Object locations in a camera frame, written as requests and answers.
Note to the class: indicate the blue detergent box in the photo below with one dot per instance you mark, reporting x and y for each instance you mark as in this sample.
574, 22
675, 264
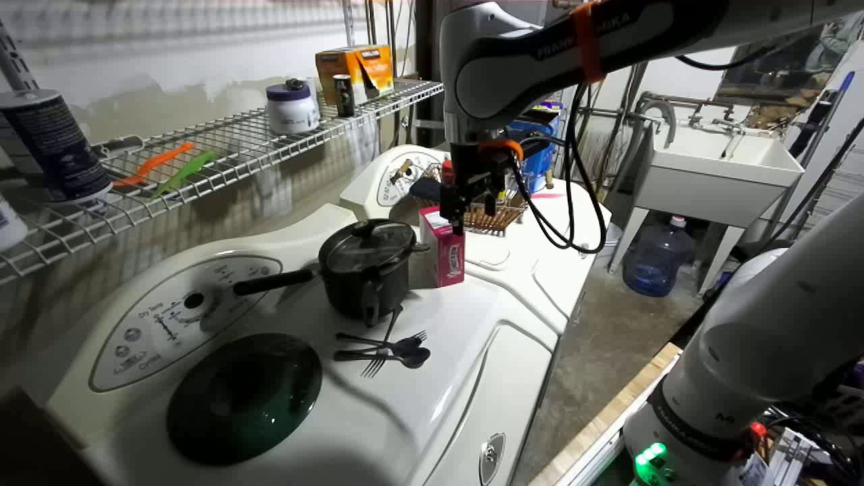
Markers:
539, 143

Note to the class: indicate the white washing machine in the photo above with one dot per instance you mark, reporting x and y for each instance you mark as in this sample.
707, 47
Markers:
448, 423

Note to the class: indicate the dark cylindrical can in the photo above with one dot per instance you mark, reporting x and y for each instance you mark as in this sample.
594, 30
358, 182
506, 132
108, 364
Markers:
47, 145

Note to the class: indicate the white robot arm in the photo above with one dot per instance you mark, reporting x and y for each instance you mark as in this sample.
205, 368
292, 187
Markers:
764, 342

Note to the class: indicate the green tool on rack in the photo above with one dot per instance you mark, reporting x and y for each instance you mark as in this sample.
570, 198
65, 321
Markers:
190, 170

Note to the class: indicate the wicker wire basket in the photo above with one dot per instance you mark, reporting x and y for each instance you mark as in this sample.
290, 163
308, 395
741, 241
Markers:
508, 209

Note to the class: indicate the blue water jug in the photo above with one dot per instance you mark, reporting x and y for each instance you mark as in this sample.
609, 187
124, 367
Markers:
653, 260

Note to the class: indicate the white jar blue lid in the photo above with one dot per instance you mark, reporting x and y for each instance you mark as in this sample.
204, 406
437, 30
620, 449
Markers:
292, 109

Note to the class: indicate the white dryer machine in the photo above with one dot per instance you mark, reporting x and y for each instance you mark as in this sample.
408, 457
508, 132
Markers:
510, 252

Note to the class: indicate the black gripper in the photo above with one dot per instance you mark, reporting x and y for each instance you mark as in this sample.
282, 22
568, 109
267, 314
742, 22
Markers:
475, 176

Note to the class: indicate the black pot with lid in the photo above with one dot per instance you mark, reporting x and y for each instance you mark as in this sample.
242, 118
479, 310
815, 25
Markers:
363, 268

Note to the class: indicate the white utility sink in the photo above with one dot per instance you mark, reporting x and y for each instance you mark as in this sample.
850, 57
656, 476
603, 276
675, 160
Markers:
714, 176

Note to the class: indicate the white wire rack shelf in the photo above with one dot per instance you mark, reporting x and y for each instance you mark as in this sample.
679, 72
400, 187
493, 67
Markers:
242, 145

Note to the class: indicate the orange tool on rack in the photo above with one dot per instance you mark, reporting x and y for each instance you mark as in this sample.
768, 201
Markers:
150, 167

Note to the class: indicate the small black bottle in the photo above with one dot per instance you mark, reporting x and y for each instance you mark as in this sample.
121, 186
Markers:
343, 97

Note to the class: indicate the orange yellow box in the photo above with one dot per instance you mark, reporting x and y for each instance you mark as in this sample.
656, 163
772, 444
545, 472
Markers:
369, 72

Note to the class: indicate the black spoon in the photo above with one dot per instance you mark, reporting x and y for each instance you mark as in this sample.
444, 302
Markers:
406, 360

